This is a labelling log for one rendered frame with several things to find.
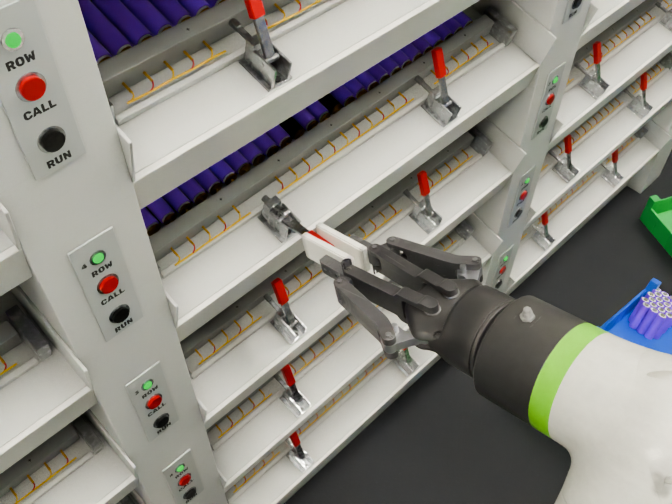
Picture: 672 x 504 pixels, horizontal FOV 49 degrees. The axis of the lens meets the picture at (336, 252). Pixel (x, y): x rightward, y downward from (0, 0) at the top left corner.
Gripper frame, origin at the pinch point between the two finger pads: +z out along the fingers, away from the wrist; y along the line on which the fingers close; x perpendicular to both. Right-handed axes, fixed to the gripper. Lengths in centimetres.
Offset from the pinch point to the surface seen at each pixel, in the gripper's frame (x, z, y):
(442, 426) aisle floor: -76, 20, 29
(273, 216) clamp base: 1.6, 8.3, -1.0
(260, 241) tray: -0.7, 8.8, -3.0
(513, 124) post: -12.6, 11.7, 44.6
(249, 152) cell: 5.2, 15.4, 2.5
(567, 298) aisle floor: -76, 20, 74
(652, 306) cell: -71, 3, 77
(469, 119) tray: -2.7, 7.3, 29.9
